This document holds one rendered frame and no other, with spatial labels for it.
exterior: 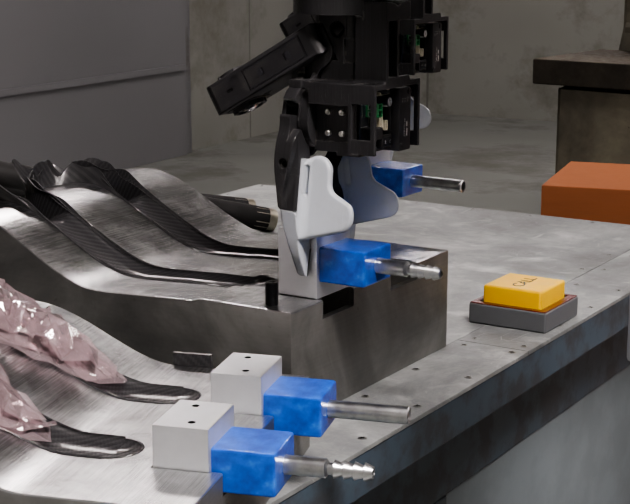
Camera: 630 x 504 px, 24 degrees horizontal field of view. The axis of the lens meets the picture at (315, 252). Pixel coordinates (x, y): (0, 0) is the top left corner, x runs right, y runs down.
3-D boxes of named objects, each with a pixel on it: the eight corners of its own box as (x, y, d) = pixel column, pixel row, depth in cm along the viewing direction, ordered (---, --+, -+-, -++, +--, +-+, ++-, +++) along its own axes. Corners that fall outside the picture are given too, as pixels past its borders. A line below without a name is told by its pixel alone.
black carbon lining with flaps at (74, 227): (356, 277, 129) (357, 171, 127) (254, 317, 116) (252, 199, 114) (59, 234, 147) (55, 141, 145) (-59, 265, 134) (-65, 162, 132)
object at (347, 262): (456, 301, 112) (457, 232, 111) (425, 316, 108) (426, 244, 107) (312, 281, 119) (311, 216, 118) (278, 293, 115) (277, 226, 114)
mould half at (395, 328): (446, 346, 132) (449, 200, 129) (291, 427, 111) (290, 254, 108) (35, 278, 158) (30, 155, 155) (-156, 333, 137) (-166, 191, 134)
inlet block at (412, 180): (473, 209, 143) (475, 155, 141) (450, 218, 138) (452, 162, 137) (358, 196, 149) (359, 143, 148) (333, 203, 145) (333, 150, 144)
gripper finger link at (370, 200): (394, 268, 115) (381, 159, 111) (330, 259, 118) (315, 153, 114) (412, 252, 117) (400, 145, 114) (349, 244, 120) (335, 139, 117)
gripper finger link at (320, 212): (336, 281, 107) (352, 157, 107) (269, 272, 110) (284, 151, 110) (356, 283, 110) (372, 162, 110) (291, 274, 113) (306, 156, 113)
